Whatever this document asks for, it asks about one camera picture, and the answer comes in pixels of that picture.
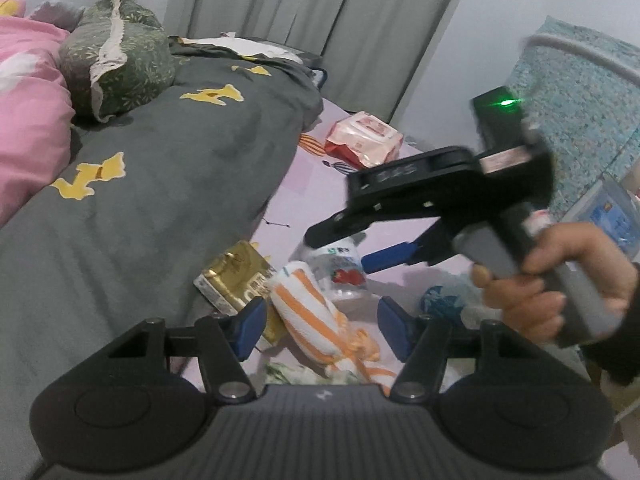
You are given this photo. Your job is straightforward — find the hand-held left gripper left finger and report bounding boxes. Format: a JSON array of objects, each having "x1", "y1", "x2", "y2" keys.
[{"x1": 107, "y1": 296, "x2": 268, "y2": 404}]

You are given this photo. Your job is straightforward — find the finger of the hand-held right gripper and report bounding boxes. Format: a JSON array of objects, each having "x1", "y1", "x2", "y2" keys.
[
  {"x1": 361, "y1": 219, "x2": 455, "y2": 272},
  {"x1": 305, "y1": 205, "x2": 441, "y2": 249}
]

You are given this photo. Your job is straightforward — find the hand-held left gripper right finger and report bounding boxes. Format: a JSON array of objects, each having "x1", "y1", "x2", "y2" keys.
[{"x1": 377, "y1": 296, "x2": 528, "y2": 402}]

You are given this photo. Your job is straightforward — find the orange white striped towel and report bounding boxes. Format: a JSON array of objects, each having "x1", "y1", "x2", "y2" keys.
[{"x1": 269, "y1": 260, "x2": 398, "y2": 393}]

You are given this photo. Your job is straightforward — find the person's right hand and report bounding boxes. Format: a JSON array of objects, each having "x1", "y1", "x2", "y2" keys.
[{"x1": 472, "y1": 222, "x2": 640, "y2": 347}]

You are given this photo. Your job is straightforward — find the pink printed bed sheet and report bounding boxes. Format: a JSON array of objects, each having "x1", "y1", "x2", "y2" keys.
[{"x1": 180, "y1": 97, "x2": 501, "y2": 391}]

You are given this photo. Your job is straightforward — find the gold snack packet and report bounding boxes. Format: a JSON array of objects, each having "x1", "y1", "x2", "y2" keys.
[{"x1": 194, "y1": 241, "x2": 285, "y2": 347}]

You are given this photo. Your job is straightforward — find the green white packet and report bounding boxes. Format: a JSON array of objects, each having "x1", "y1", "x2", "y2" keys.
[{"x1": 264, "y1": 361, "x2": 331, "y2": 387}]

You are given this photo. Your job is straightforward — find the red white wet wipes pack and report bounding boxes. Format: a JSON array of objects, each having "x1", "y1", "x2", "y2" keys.
[{"x1": 324, "y1": 111, "x2": 405, "y2": 170}]

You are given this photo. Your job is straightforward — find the blue floral fabric hamper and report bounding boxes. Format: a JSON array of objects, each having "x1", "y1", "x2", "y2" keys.
[{"x1": 502, "y1": 15, "x2": 640, "y2": 223}]

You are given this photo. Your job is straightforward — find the grey blanket with yellow print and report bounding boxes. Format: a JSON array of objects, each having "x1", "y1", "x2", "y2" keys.
[{"x1": 0, "y1": 35, "x2": 328, "y2": 480}]

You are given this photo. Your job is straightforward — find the white paper sheets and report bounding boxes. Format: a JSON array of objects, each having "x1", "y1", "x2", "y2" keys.
[{"x1": 210, "y1": 32, "x2": 307, "y2": 66}]

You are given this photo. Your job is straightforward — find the grey curtain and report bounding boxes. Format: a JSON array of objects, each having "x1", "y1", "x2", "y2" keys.
[{"x1": 164, "y1": 0, "x2": 473, "y2": 123}]

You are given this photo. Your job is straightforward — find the green floral pillow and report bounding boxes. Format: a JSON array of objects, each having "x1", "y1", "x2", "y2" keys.
[{"x1": 59, "y1": 0, "x2": 177, "y2": 123}]

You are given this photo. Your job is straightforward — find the pink printed blanket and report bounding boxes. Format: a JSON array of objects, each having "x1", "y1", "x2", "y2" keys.
[{"x1": 0, "y1": 0, "x2": 76, "y2": 228}]

